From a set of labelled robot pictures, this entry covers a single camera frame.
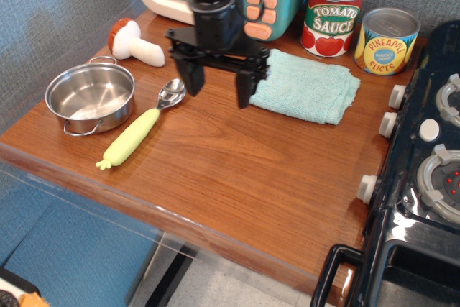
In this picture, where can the white stove knob rear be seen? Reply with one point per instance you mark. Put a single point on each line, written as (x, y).
(396, 96)

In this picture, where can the pineapple slices can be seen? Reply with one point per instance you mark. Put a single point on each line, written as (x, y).
(386, 41)

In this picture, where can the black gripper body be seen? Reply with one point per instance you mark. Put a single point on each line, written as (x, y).
(217, 39)

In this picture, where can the light blue folded cloth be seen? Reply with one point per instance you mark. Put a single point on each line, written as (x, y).
(306, 89)

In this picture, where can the small steel pot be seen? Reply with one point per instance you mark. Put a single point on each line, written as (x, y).
(92, 98)

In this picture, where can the white stove knob front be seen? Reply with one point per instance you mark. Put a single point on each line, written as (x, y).
(366, 188)

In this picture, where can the white stove knob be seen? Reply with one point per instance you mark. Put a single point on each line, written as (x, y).
(396, 96)
(366, 188)
(387, 124)

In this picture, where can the white stove knob middle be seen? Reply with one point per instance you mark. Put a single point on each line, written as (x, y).
(387, 124)

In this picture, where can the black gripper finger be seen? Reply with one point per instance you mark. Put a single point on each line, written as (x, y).
(246, 85)
(191, 72)

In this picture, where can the plush mushroom toy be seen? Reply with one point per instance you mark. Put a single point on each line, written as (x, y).
(124, 41)

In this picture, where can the black toy stove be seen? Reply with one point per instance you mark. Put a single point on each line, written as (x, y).
(410, 255)

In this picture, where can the tomato sauce can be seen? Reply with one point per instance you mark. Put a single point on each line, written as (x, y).
(329, 26)

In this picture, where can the spoon with yellow-green handle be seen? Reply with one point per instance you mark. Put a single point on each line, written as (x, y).
(171, 94)

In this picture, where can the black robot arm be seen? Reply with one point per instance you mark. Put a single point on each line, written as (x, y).
(218, 40)

